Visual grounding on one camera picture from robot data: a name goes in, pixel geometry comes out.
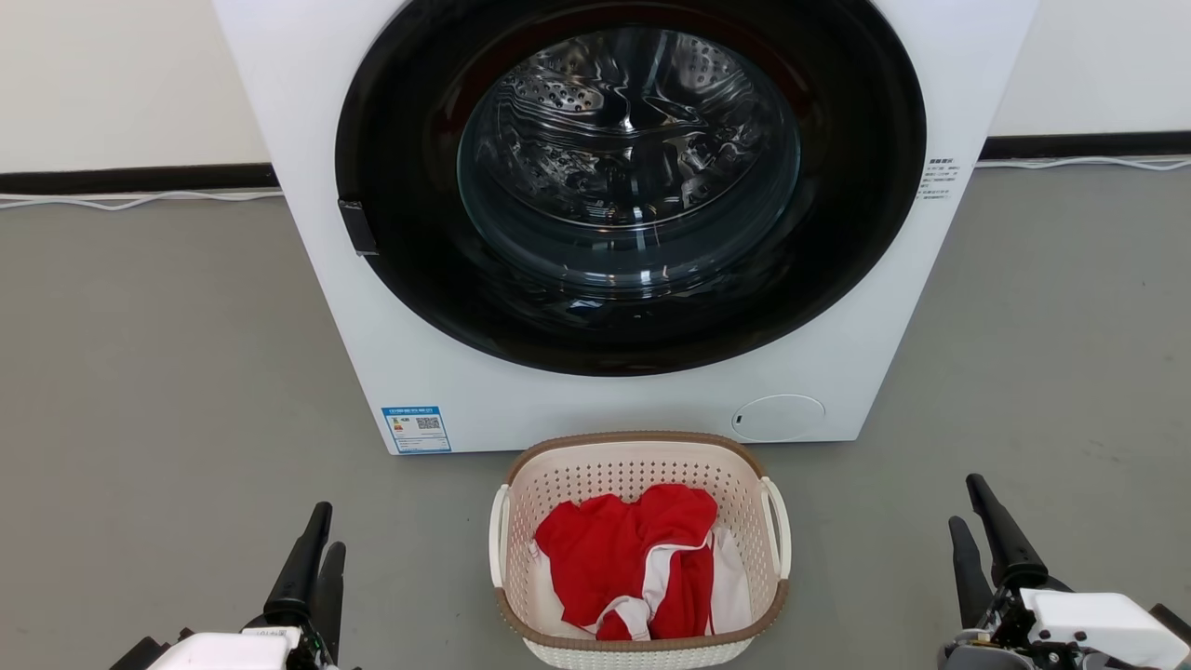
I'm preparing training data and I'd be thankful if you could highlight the black door handle latch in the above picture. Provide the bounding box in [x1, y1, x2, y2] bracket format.
[338, 198, 379, 257]

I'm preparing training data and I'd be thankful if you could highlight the cream perforated laundry basket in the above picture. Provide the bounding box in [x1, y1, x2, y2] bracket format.
[488, 431, 792, 670]

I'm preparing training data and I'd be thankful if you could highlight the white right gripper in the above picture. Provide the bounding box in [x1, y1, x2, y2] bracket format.
[940, 474, 1190, 670]

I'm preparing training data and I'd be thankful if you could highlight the blue energy label sticker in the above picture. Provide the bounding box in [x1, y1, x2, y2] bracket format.
[381, 406, 452, 455]

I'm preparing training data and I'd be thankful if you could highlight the round white filter cover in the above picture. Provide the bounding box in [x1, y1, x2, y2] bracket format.
[730, 395, 826, 444]

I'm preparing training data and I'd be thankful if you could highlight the white floor cable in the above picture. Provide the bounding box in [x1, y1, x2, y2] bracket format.
[0, 189, 285, 211]
[975, 154, 1191, 172]

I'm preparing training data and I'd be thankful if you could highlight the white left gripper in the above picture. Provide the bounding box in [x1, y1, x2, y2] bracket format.
[149, 502, 347, 670]

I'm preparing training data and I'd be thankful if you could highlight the black round washer door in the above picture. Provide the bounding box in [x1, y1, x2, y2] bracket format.
[335, 0, 928, 378]

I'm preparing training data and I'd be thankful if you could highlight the black baseboard strip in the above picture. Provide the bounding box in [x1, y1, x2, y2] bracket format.
[0, 164, 278, 196]
[979, 131, 1191, 161]

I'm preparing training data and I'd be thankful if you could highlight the small text sticker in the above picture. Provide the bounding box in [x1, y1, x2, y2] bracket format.
[917, 156, 959, 201]

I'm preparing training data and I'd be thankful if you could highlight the red and white garment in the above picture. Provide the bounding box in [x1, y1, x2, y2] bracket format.
[533, 484, 753, 643]

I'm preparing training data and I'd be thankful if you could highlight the steel washer drum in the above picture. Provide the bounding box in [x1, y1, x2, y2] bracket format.
[456, 26, 801, 303]

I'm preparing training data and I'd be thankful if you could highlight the white front-load washing machine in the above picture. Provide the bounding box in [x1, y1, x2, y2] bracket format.
[212, 0, 1040, 456]

